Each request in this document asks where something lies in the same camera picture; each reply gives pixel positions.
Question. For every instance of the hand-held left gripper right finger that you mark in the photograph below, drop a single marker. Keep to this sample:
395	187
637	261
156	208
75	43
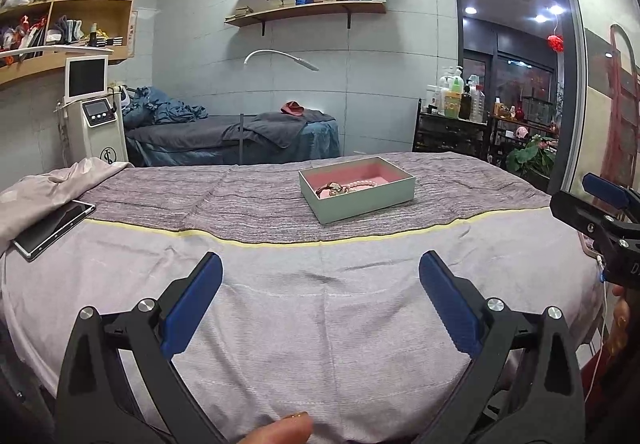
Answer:
450	304

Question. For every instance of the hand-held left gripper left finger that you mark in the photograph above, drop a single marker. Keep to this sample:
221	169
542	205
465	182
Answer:
195	304

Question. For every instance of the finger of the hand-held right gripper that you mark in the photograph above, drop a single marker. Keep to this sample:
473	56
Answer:
602	188
580	213

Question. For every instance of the mint green jewelry box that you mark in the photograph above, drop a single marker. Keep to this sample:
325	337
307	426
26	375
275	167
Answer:
370	201

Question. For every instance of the person's right hand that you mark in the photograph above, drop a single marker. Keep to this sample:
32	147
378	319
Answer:
621	319

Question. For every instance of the person's left hand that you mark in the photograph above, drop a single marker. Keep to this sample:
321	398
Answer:
275	431

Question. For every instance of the green potted plant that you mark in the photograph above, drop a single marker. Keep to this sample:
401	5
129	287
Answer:
530	156

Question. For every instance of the dark display rack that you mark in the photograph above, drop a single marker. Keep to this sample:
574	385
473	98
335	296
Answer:
525	124

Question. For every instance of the black trolley cart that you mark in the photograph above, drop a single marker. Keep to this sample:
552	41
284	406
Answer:
450	136

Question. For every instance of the red hanging ornament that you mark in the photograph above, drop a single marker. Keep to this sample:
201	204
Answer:
555	43

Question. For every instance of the grey tablet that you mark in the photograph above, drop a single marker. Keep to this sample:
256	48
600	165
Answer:
52	229

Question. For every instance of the cluster of cosmetic bottles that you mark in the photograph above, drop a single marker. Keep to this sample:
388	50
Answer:
455	96

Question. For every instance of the metal stand pole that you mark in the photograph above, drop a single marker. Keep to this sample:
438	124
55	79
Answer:
243	139

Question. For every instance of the pink satin blanket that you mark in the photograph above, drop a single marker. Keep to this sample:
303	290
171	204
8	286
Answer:
50	184

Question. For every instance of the white beauty machine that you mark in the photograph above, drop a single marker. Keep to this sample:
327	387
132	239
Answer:
100	134

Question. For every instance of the dark grey blanket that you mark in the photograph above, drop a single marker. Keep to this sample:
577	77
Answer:
280	126

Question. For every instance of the crumpled blue quilt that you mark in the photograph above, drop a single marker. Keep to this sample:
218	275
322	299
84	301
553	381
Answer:
160	109

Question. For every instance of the blue massage bed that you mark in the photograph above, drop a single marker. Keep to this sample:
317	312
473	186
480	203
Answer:
320	144

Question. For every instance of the red cloth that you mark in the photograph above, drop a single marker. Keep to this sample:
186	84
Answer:
292	109

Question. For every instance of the white machine handpiece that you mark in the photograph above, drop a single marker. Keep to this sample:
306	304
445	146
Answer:
121	95

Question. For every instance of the folded grey towels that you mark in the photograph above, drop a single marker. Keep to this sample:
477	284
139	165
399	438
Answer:
67	30

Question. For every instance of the red arched frame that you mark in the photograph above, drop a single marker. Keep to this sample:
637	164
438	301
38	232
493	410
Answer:
620	124

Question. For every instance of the black door frame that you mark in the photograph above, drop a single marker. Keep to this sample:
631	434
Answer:
456	54

